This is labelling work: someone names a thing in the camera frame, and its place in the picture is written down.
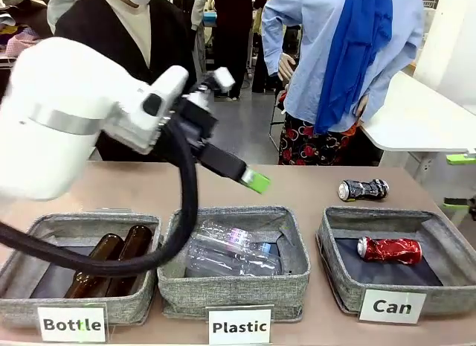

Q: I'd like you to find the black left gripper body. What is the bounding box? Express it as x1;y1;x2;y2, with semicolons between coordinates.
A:
177;97;247;182

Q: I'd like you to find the crushed clear plastic bottle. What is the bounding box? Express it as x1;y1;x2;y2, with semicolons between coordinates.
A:
192;219;277;252

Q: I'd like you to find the crushed red soda can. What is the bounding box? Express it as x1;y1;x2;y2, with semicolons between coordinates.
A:
356;236;424;266

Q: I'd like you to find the brown glass bottle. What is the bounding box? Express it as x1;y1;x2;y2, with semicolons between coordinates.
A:
63;232;126;299
106;225;154;298

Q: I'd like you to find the grey fabric basket can label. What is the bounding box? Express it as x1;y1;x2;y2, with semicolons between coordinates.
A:
315;206;476;317

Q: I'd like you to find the crushed black soda can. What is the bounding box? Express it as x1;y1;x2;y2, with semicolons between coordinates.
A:
338;178;390;203

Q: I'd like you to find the grey fabric basket plastic label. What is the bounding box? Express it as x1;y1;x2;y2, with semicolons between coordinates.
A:
157;205;312;322

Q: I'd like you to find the white Can label sign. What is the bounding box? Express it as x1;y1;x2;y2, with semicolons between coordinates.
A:
358;289;428;324

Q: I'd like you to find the grey fabric basket bottle label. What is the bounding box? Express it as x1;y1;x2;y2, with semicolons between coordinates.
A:
0;211;163;328

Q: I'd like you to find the floral black red skirt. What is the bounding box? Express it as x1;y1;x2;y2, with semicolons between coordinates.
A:
277;113;364;166

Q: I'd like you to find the large white table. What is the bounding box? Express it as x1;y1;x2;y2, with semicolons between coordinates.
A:
358;70;476;183

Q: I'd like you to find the mannequin left hand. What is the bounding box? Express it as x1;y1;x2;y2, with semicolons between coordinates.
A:
355;94;371;120

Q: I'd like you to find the mannequin hand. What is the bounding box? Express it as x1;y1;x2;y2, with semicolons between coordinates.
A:
355;94;371;120
277;52;297;83

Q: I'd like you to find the mannequin right hand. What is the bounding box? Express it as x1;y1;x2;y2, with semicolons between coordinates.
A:
277;52;297;83

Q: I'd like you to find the background person in dark clothes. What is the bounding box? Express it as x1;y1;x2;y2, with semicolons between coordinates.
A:
213;0;269;101

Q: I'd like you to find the light blue mannequin shirt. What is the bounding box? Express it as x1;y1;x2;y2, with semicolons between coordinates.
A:
261;0;426;133

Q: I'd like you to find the white Plastic label sign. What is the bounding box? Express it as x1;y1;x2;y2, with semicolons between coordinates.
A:
206;304;274;346

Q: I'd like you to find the blue scarf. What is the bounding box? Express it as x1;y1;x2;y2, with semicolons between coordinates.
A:
314;0;394;136

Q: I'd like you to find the person in black cardigan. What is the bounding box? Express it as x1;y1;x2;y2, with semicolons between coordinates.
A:
54;0;199;163

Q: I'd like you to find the grey jacket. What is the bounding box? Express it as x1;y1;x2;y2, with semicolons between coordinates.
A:
47;0;81;35

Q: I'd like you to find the white Bottle label sign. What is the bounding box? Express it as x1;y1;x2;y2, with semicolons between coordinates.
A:
36;303;109;343

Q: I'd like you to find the pile of colourful clothes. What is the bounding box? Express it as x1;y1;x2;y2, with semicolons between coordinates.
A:
0;3;54;59

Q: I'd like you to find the black sleeved cable hose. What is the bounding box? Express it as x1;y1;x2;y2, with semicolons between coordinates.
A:
0;115;199;278

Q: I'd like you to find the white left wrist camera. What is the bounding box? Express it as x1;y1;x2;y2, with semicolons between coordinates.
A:
205;66;236;93

